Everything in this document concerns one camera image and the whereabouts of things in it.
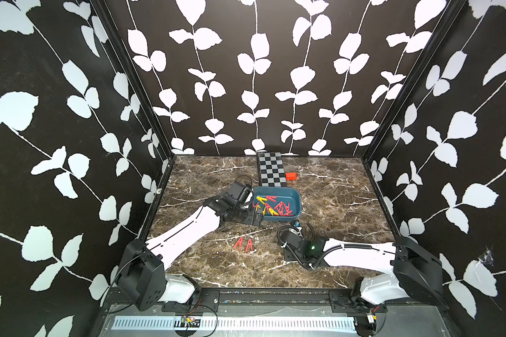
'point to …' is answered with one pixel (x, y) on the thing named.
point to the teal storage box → (288, 194)
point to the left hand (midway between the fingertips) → (254, 213)
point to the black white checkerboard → (272, 170)
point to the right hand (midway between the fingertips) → (284, 248)
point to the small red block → (291, 175)
